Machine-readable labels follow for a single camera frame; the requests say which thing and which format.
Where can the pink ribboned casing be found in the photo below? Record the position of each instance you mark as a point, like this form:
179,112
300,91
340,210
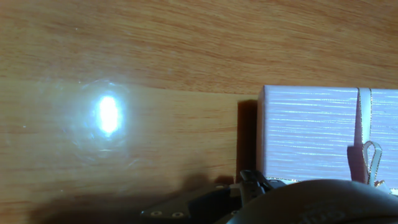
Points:
311,130

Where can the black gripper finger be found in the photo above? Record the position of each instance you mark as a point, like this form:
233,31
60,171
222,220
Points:
211,205

